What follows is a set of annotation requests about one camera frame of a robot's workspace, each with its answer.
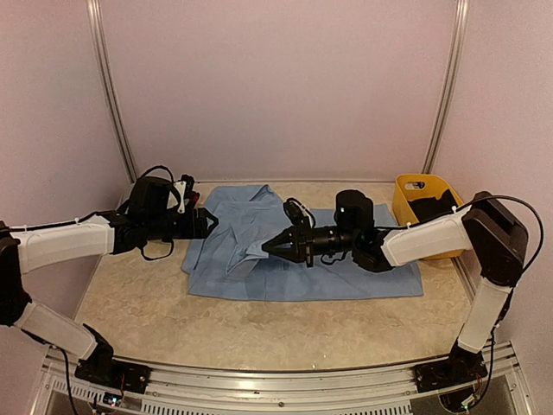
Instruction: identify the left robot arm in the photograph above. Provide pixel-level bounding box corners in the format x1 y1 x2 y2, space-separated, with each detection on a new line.
1 175 219 393

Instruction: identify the red black plaid shirt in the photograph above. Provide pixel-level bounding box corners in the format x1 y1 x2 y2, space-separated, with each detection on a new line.
191 192 200 206

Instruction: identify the aluminium frame post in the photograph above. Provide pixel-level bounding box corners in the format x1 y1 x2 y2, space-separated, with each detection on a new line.
86 0 137 182
422 0 470 174

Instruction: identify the left aluminium frame post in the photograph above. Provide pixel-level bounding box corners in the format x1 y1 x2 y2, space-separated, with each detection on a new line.
86 0 137 182

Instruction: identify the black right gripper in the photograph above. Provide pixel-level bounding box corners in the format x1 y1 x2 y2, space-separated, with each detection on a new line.
262 215 358 267

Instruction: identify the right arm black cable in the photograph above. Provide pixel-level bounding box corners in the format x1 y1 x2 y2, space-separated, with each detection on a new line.
453 195 545 286

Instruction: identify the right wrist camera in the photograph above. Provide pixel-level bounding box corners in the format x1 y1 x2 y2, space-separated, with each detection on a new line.
283 197 316 228

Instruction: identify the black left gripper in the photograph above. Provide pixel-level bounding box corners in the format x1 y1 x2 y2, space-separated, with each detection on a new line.
145 207 218 241

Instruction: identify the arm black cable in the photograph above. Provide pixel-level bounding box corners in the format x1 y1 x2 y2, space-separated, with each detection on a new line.
116 164 178 262
453 195 545 286

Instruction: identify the right aluminium frame post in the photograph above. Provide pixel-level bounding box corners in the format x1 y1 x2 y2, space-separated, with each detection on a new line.
422 0 470 174

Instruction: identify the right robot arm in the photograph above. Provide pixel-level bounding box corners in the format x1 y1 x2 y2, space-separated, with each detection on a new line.
262 189 528 393

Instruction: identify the aluminium front rail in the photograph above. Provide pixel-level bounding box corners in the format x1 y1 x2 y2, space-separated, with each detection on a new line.
30 343 534 414

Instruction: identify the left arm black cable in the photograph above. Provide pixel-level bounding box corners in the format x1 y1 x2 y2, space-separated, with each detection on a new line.
116 164 178 262

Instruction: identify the light blue long sleeve shirt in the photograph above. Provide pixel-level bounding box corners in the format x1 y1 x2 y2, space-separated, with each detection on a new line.
181 185 423 302

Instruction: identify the yellow plastic basket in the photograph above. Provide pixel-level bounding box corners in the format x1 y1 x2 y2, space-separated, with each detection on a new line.
385 174 470 265

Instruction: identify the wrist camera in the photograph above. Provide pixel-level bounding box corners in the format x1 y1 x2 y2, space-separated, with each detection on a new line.
283 197 316 228
167 175 195 214

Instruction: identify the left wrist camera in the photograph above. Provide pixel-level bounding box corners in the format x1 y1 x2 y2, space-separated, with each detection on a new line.
167 175 195 214

